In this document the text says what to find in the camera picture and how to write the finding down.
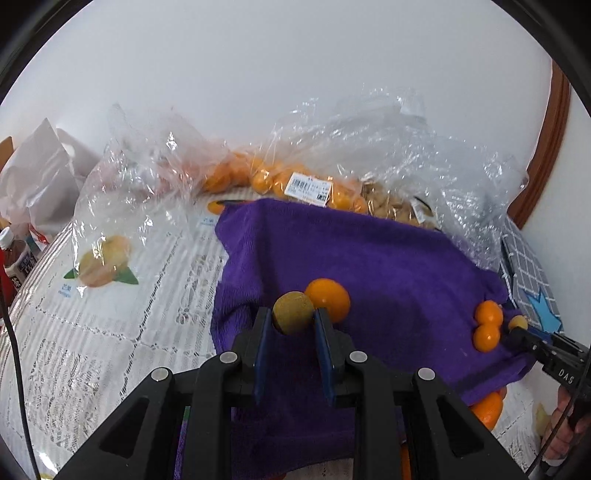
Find yellow-green round fruit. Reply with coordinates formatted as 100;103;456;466
273;291;315;335

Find brown door frame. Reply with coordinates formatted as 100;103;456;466
508;61;571;229

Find white paper bag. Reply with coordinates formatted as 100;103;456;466
1;119;100;241

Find grey checked cushion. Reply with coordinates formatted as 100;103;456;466
501;217;564;333

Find black cable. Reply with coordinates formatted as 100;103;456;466
0;271;43;480

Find bag of nuts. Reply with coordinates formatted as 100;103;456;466
361;182;440;230

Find bag of mandarins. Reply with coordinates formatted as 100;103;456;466
204;151;368;214

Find crumpled clear bag left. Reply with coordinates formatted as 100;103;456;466
67;104;231;291

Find purple towel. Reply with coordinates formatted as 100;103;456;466
174;197;537;480

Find small yellow fruit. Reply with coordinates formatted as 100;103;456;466
507;315;529;332

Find small orange mandarin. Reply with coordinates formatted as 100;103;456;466
472;323;501;353

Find drink bottle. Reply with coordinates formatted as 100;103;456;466
0;227;37;290

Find big orange mandarin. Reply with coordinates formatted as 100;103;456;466
470;391;504;431

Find clear plastic bag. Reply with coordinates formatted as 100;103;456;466
256;88;527;270

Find right hand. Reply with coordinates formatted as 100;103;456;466
542;386;590;461

